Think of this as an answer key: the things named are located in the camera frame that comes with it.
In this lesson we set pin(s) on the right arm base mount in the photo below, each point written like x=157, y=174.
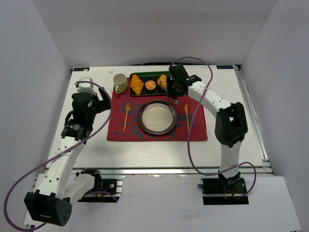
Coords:
x=214, y=192

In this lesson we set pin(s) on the dark green serving tray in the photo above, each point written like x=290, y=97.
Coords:
x=149, y=76

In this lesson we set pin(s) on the metal serving tongs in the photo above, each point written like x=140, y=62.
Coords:
x=175, y=99

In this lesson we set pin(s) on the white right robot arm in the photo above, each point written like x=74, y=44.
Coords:
x=230, y=119

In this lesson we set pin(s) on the pale green mug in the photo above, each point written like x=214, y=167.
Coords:
x=120, y=83

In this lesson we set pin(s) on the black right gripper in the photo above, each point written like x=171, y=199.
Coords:
x=174, y=94

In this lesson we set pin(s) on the small striped croissant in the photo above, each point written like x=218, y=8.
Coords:
x=162, y=79

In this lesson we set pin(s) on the red patterned placemat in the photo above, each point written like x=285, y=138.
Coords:
x=134, y=133

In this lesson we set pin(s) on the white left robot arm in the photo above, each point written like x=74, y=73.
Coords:
x=53, y=199

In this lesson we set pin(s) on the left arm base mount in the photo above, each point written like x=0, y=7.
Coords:
x=103, y=191

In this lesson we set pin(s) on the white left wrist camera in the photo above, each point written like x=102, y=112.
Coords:
x=85, y=87

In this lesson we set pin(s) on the dark rimmed white plate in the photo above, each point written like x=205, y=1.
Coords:
x=157, y=117

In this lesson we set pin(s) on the blue label sticker left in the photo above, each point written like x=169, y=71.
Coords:
x=81, y=69

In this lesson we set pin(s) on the blue label sticker right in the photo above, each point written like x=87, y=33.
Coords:
x=224, y=67

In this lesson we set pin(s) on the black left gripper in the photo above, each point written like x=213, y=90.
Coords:
x=97, y=102

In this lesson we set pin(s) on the orange plastic fork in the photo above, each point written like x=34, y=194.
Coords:
x=127, y=110

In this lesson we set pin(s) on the orange plastic knife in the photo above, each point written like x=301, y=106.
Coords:
x=187, y=117

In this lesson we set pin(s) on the round bun left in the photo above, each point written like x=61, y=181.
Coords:
x=150, y=85

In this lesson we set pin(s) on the blue label sticker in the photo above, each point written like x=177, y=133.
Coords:
x=224, y=67
x=81, y=69

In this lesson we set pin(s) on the large striped croissant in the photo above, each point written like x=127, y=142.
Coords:
x=136, y=84

